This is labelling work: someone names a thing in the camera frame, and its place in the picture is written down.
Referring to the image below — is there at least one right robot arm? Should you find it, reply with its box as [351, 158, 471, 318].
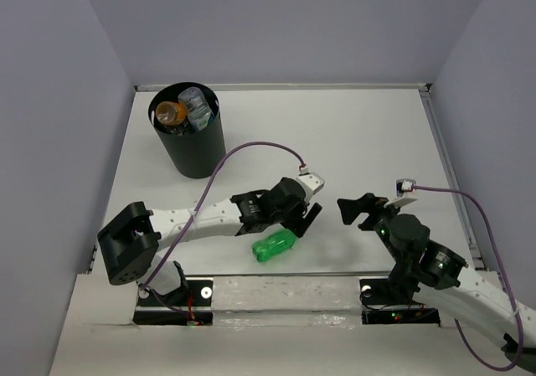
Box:
[337, 191, 535, 373]

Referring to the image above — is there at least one white foam strip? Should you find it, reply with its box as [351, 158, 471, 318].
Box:
[211, 276, 362, 328]

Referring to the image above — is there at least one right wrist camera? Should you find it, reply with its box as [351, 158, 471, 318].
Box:
[384, 178, 418, 209]

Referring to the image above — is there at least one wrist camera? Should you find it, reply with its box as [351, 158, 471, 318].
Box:
[384, 178, 418, 209]
[295, 173, 325, 203]

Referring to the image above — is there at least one black cylindrical bin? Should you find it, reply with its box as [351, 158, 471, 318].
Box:
[147, 82, 226, 178]

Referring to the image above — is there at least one clear bottle white-green label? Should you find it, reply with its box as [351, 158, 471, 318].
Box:
[178, 87, 214, 131]

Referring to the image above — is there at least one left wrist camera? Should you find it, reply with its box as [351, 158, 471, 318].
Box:
[295, 173, 325, 203]

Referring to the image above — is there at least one orange juice bottle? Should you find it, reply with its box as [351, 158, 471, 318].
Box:
[155, 101, 188, 126]

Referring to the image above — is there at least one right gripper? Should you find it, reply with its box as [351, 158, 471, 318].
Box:
[336, 191, 405, 264]

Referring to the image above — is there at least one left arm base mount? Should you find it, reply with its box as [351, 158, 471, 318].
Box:
[133, 276, 214, 327]

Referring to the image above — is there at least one clear bottle black label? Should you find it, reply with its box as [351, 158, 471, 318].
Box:
[162, 124, 196, 136]

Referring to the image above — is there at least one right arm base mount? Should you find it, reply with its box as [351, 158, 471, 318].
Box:
[359, 278, 441, 326]

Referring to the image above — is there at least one green plastic bottle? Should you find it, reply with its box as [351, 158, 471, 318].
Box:
[251, 229, 297, 263]

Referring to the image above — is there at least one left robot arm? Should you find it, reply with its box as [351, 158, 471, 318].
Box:
[97, 173, 325, 305]

